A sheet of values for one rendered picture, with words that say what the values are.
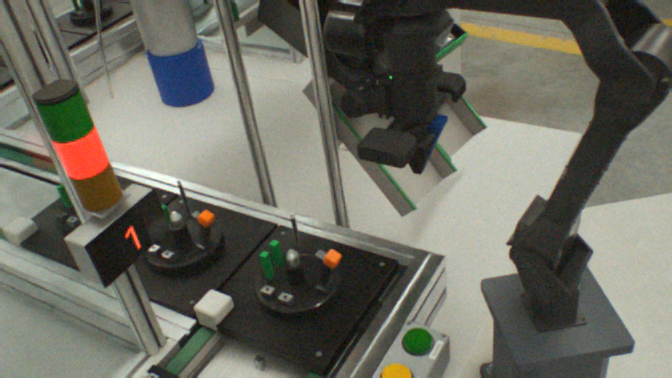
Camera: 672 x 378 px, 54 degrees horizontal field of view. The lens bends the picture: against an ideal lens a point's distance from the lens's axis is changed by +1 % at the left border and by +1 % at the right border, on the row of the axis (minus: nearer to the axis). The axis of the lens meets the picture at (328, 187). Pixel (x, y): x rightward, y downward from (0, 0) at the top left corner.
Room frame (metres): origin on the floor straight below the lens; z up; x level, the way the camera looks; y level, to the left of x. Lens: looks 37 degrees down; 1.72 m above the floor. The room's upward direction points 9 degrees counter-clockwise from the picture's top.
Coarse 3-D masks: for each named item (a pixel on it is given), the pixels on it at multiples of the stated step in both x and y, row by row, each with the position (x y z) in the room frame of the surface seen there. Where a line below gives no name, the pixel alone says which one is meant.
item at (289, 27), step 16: (272, 0) 1.02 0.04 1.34; (288, 0) 1.11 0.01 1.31; (320, 0) 1.12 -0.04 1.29; (272, 16) 1.03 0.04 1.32; (288, 16) 1.00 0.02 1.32; (320, 16) 1.08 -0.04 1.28; (288, 32) 1.01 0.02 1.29; (304, 32) 0.98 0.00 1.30; (304, 48) 0.98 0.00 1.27; (336, 64) 0.94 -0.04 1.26; (368, 64) 0.98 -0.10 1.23; (336, 80) 0.94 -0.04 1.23; (352, 80) 0.91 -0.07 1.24
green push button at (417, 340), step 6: (414, 330) 0.63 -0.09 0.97; (420, 330) 0.63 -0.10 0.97; (426, 330) 0.62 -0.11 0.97; (408, 336) 0.62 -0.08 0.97; (414, 336) 0.62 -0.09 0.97; (420, 336) 0.61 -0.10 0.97; (426, 336) 0.61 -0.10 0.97; (408, 342) 0.61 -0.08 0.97; (414, 342) 0.61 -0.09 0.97; (420, 342) 0.60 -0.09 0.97; (426, 342) 0.60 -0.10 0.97; (408, 348) 0.60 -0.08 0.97; (414, 348) 0.60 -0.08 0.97; (420, 348) 0.59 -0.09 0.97; (426, 348) 0.59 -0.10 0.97
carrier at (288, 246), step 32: (256, 256) 0.85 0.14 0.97; (288, 256) 0.75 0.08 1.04; (352, 256) 0.81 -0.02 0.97; (224, 288) 0.78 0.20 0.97; (256, 288) 0.75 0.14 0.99; (288, 288) 0.74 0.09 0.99; (320, 288) 0.72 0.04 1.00; (352, 288) 0.73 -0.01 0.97; (384, 288) 0.74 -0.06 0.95; (224, 320) 0.71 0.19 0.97; (256, 320) 0.70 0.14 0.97; (288, 320) 0.69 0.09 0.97; (320, 320) 0.68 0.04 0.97; (352, 320) 0.67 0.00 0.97; (288, 352) 0.63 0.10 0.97; (320, 352) 0.62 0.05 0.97
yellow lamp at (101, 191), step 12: (108, 168) 0.67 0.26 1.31; (72, 180) 0.65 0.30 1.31; (84, 180) 0.65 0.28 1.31; (96, 180) 0.65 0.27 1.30; (108, 180) 0.66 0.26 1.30; (84, 192) 0.65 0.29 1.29; (96, 192) 0.65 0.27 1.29; (108, 192) 0.65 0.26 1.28; (120, 192) 0.67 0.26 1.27; (84, 204) 0.65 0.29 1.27; (96, 204) 0.65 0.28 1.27; (108, 204) 0.65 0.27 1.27
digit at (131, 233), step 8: (136, 216) 0.67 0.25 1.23; (120, 224) 0.65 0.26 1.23; (128, 224) 0.66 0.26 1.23; (136, 224) 0.67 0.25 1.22; (112, 232) 0.64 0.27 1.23; (120, 232) 0.65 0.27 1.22; (128, 232) 0.65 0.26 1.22; (136, 232) 0.66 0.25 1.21; (144, 232) 0.67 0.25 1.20; (120, 240) 0.64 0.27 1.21; (128, 240) 0.65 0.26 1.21; (136, 240) 0.66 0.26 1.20; (144, 240) 0.67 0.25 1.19; (120, 248) 0.64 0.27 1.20; (128, 248) 0.65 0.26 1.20; (136, 248) 0.66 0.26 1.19; (144, 248) 0.66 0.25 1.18; (128, 256) 0.64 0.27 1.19; (136, 256) 0.65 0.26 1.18
